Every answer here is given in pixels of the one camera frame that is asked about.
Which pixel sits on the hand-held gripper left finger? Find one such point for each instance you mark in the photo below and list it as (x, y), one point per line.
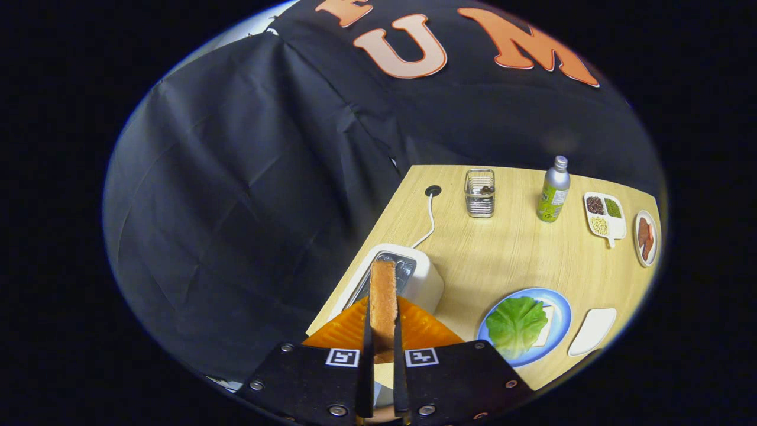
(313, 384)

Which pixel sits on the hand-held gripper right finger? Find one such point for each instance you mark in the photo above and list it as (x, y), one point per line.
(461, 384)

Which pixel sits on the green lettuce leaf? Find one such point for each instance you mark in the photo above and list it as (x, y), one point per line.
(514, 325)

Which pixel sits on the toasted bread slice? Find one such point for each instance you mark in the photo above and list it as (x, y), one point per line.
(383, 302)

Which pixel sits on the white bread slice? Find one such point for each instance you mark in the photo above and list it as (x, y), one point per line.
(547, 331)

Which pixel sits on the cream white toaster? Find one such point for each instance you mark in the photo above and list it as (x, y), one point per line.
(427, 284)

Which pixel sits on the blue round plate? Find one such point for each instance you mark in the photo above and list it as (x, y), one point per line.
(560, 313)

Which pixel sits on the white square plate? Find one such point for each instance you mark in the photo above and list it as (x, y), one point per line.
(593, 331)

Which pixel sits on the black backdrop cloth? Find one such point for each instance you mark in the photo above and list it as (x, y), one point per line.
(236, 207)

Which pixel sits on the silver bottle with green label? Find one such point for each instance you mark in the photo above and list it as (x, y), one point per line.
(553, 198)

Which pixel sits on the pile of yellow soybeans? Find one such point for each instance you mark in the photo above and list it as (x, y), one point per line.
(599, 225)

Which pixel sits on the white divided dish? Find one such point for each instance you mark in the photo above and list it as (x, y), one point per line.
(617, 228)

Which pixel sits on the white oval plate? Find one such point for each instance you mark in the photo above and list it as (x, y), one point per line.
(637, 251)

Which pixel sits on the pile of red beans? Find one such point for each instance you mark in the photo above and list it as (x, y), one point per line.
(595, 205)

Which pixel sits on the brown meat piece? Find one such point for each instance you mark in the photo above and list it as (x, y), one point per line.
(648, 247)
(643, 231)

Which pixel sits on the pile of green beans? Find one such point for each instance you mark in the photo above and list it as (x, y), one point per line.
(613, 207)

